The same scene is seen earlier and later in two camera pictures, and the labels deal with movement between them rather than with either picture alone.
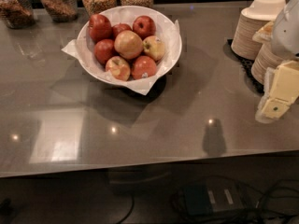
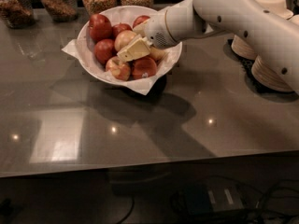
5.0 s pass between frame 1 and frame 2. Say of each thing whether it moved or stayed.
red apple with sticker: stayed
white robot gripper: moved
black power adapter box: stayed
